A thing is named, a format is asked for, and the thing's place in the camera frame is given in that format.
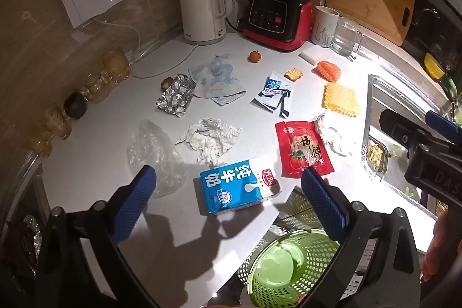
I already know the steel food box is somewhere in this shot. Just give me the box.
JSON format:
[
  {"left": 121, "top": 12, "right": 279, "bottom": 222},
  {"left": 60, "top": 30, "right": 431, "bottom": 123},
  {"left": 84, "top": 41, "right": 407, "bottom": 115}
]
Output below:
[{"left": 364, "top": 137, "right": 388, "bottom": 175}]

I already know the red snack packet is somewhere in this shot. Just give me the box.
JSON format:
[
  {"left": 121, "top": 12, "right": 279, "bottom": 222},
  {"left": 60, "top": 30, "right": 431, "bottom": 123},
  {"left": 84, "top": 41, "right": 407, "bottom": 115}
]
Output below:
[{"left": 275, "top": 120, "right": 334, "bottom": 179}]

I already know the white printed mug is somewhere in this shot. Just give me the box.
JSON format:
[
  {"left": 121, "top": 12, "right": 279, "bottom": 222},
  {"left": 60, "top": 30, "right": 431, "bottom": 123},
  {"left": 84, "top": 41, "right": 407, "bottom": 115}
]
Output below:
[{"left": 311, "top": 5, "right": 340, "bottom": 48}]

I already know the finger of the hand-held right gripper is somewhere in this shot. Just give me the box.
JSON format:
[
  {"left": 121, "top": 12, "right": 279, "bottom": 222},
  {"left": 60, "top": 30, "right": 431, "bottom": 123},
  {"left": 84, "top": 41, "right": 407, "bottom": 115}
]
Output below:
[
  {"left": 379, "top": 109, "right": 438, "bottom": 154},
  {"left": 425, "top": 110, "right": 462, "bottom": 140}
]

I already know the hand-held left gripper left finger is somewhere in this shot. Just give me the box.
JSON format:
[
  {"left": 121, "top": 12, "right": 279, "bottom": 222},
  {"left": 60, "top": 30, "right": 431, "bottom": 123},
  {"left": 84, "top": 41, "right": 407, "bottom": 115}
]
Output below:
[{"left": 34, "top": 165, "right": 161, "bottom": 308}]

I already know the dark brown cup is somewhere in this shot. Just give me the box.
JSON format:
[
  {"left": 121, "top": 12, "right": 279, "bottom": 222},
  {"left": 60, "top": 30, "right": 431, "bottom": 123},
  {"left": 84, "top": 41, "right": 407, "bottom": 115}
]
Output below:
[{"left": 64, "top": 92, "right": 89, "bottom": 120}]

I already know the silver foil blister pack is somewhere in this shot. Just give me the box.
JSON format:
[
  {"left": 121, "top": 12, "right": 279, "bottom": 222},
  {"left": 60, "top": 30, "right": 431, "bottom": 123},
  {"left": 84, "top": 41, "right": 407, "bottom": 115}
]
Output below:
[{"left": 156, "top": 74, "right": 196, "bottom": 118}]

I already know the yellow waffle sponge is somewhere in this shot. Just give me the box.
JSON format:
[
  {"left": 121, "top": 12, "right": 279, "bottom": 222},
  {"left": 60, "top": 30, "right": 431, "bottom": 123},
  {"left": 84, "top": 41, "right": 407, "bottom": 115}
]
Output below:
[{"left": 322, "top": 82, "right": 362, "bottom": 117}]

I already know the stainless steel sink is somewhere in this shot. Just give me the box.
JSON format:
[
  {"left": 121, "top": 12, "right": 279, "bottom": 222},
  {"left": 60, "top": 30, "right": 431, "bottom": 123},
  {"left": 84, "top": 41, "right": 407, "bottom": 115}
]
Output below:
[{"left": 363, "top": 74, "right": 462, "bottom": 218}]

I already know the clear glass mug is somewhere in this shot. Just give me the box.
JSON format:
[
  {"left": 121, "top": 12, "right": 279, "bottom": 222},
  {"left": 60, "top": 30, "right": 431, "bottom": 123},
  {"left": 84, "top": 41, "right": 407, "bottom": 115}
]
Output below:
[{"left": 330, "top": 17, "right": 363, "bottom": 60}]

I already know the person's right hand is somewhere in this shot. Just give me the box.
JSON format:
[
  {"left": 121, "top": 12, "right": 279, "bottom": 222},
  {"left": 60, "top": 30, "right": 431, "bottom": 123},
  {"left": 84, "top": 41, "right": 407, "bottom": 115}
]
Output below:
[{"left": 420, "top": 210, "right": 462, "bottom": 281}]

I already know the blue and white plastic bag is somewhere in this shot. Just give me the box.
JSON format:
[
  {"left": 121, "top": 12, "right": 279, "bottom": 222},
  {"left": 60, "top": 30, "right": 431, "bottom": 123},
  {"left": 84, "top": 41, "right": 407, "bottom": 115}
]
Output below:
[{"left": 188, "top": 53, "right": 246, "bottom": 106}]

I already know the blue and white milk carton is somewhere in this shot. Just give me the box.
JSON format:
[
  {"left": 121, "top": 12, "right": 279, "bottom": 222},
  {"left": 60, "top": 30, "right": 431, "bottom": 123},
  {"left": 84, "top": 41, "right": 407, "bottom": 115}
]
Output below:
[{"left": 195, "top": 157, "right": 282, "bottom": 216}]

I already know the blue and white sachet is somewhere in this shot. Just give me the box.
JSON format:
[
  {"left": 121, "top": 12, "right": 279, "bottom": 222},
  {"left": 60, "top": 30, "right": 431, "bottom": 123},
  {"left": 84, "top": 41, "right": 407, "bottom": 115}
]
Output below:
[
  {"left": 251, "top": 88, "right": 294, "bottom": 117},
  {"left": 265, "top": 72, "right": 297, "bottom": 92}
]

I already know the crumpled white tissue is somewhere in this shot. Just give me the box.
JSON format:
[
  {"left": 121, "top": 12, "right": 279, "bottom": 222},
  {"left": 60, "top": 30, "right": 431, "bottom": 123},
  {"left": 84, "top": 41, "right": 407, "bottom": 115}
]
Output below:
[
  {"left": 176, "top": 117, "right": 242, "bottom": 167},
  {"left": 312, "top": 113, "right": 356, "bottom": 158}
]

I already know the perforated steel rack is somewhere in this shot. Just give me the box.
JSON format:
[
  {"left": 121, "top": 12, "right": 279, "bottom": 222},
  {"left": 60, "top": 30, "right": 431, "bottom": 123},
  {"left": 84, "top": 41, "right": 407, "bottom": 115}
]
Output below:
[{"left": 206, "top": 187, "right": 325, "bottom": 308}]

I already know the amber glass cup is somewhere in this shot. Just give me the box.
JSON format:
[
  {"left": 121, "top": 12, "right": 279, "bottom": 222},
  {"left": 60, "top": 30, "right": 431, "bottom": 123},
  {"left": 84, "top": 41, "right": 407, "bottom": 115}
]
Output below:
[
  {"left": 103, "top": 47, "right": 131, "bottom": 83},
  {"left": 25, "top": 128, "right": 55, "bottom": 159},
  {"left": 41, "top": 104, "right": 73, "bottom": 141}
]

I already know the white power cable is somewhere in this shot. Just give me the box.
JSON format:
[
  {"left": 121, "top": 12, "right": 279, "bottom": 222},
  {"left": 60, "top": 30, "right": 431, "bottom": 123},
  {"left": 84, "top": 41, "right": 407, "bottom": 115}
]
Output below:
[{"left": 92, "top": 18, "right": 200, "bottom": 79}]

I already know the white sponge block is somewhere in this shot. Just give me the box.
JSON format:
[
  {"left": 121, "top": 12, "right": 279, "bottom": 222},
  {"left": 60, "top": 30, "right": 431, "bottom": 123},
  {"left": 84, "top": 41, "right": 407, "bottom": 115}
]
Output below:
[{"left": 300, "top": 46, "right": 330, "bottom": 66}]

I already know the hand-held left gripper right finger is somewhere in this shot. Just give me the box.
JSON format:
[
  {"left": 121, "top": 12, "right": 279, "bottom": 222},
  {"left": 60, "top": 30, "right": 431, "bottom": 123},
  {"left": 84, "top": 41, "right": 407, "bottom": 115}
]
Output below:
[{"left": 300, "top": 167, "right": 423, "bottom": 308}]

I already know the amber glass teapot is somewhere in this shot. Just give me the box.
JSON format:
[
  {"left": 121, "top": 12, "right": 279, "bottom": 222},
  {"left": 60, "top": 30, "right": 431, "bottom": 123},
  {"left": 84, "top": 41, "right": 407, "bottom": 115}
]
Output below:
[{"left": 81, "top": 72, "right": 109, "bottom": 103}]

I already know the orange spiky ball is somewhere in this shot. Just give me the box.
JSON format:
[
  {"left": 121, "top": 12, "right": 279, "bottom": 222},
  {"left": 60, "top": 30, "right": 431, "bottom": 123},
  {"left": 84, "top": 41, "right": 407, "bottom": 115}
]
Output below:
[{"left": 317, "top": 61, "right": 342, "bottom": 82}]

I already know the yellow bowl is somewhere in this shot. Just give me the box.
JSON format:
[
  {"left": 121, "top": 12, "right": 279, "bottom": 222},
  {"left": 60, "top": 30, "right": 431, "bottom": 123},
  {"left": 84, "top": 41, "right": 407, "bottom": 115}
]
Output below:
[{"left": 424, "top": 53, "right": 445, "bottom": 79}]

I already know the green perforated basket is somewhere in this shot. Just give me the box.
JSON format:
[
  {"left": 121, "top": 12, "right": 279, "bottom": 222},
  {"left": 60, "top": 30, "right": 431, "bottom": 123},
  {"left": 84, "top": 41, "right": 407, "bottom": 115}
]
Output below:
[{"left": 247, "top": 229, "right": 342, "bottom": 308}]

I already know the white electric kettle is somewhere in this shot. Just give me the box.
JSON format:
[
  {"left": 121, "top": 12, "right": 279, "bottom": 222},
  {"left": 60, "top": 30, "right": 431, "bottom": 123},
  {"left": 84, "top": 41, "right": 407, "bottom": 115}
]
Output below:
[{"left": 177, "top": 0, "right": 233, "bottom": 46}]

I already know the clear plastic bag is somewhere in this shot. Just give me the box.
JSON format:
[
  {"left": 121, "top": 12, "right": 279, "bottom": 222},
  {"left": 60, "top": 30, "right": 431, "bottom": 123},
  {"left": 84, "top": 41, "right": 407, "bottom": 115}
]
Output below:
[{"left": 126, "top": 119, "right": 186, "bottom": 198}]

